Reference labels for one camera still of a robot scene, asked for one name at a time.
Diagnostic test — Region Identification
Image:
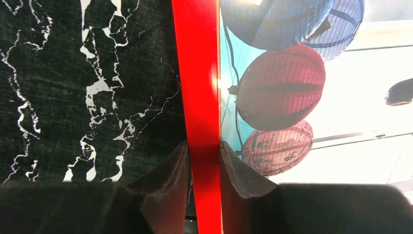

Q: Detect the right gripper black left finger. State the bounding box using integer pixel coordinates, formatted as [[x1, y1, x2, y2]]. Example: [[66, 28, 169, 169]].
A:
[[0, 141, 189, 234]]

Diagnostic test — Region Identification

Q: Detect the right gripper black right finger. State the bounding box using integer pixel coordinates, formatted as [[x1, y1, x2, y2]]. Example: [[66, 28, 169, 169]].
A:
[[220, 141, 413, 234]]

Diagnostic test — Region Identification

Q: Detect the red picture frame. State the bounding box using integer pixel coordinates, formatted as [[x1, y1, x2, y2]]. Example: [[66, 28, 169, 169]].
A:
[[172, 0, 222, 234]]

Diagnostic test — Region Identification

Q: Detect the lantern photo in frame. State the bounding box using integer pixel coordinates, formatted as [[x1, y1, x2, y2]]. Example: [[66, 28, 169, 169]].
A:
[[218, 0, 413, 201]]

